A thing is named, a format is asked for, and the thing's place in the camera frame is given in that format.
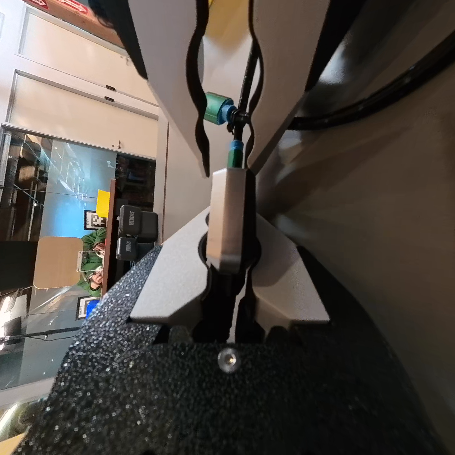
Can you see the wooden post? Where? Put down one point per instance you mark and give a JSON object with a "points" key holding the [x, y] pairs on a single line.
{"points": [[96, 30]]}

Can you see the tan rounded board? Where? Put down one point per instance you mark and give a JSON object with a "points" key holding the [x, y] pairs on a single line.
{"points": [[57, 263]]}

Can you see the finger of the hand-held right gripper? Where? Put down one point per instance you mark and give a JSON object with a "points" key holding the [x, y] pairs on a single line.
{"points": [[167, 53], [284, 53]]}

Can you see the black stand pole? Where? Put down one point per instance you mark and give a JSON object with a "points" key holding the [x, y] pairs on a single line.
{"points": [[53, 332]]}

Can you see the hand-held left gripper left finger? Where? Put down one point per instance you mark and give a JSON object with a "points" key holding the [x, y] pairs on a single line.
{"points": [[170, 277]]}

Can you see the large yellow plastic bin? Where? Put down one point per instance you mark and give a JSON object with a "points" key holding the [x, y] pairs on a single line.
{"points": [[227, 21]]}

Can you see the red arrow sign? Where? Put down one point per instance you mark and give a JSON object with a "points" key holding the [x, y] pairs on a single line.
{"points": [[35, 2], [71, 3]]}

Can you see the framed printed tag sign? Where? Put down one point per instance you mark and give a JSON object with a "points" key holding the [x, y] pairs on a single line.
{"points": [[94, 220], [80, 307]]}

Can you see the clear acrylic stand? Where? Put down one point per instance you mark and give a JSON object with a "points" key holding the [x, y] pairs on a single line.
{"points": [[80, 261]]}

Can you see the white door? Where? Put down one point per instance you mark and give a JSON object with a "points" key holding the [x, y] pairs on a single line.
{"points": [[71, 46], [81, 113]]}

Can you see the black rectangular panel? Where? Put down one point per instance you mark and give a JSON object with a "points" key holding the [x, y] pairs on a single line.
{"points": [[17, 265]]}

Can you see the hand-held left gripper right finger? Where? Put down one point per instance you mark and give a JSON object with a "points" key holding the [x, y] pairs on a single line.
{"points": [[288, 284]]}

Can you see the black hard case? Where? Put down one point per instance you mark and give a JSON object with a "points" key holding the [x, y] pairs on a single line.
{"points": [[129, 220], [128, 248]]}

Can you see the silver multiport adapter hub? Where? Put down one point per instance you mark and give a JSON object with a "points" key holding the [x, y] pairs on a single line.
{"points": [[227, 220]]}

